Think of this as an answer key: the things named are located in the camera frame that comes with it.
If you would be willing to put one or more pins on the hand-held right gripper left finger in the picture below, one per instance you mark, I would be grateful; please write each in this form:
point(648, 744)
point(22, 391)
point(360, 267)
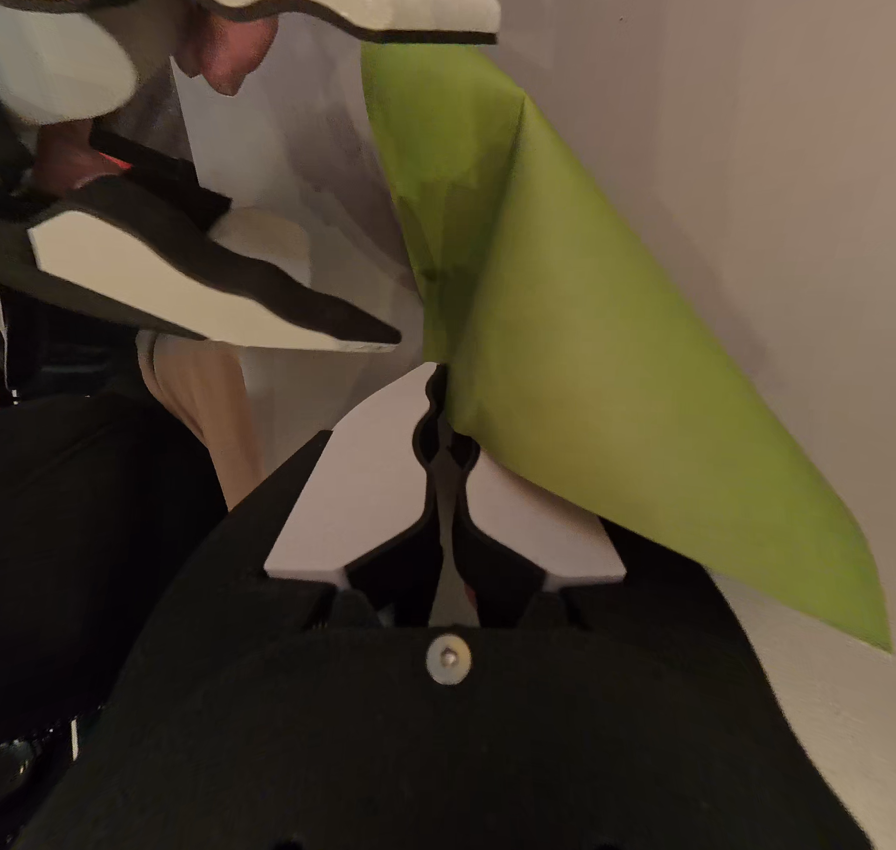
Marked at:
point(357, 486)

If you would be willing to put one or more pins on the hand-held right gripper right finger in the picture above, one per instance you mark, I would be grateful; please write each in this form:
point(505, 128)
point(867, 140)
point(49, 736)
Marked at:
point(546, 549)

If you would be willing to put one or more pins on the green origami paper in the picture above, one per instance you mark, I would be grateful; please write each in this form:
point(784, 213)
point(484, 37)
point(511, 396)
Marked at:
point(595, 374)

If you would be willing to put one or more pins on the person's left forearm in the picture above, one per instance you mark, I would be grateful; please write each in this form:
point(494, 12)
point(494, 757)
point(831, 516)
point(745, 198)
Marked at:
point(203, 409)

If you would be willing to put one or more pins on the person's left hand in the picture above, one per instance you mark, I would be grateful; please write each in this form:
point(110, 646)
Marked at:
point(231, 52)

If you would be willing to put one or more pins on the person's black trousers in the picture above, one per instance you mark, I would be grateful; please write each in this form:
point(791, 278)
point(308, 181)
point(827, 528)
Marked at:
point(84, 549)

